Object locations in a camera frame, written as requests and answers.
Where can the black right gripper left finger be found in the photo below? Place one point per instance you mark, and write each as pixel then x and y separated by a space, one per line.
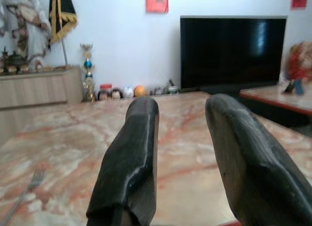
pixel 129 150

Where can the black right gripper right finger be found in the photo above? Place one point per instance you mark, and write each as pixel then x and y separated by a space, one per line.
pixel 243 157

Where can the small white jar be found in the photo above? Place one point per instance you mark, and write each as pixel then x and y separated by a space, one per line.
pixel 128 91

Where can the jar with red lid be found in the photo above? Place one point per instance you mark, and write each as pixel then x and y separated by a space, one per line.
pixel 106 87

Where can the marble table with red edge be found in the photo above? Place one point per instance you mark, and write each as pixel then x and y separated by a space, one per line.
pixel 275 96

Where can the gold and blue trophy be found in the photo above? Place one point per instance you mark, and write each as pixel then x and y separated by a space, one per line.
pixel 88 72

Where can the silver metal fork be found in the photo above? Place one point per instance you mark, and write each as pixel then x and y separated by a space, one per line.
pixel 33 183

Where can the black flat screen television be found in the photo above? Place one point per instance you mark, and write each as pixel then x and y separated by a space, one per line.
pixel 231 52

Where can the red clothed doll figurine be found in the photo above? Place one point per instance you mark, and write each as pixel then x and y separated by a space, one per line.
pixel 298 65

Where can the light wooden cabinet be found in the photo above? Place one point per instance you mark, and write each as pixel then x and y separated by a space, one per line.
pixel 36 89

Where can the silver flag pole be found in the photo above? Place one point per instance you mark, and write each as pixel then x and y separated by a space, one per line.
pixel 64 52

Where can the dark metal teapot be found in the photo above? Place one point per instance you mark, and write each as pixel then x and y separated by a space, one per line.
pixel 15 61

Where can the black flag with gold fringe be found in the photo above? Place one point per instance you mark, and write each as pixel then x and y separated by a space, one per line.
pixel 62 13

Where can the white robed statue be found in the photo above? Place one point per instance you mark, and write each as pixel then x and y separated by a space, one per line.
pixel 31 26

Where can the red paper wall decoration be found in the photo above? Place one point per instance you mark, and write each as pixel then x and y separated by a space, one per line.
pixel 157 2
pixel 298 0

